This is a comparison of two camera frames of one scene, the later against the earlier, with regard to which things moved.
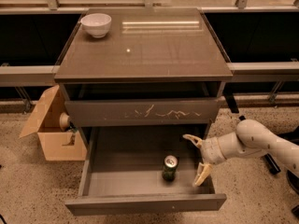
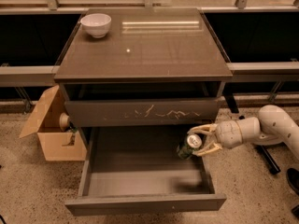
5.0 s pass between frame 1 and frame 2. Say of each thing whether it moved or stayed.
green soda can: moved
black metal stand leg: stayed
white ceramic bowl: stayed
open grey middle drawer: stayed
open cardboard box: stayed
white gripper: moved
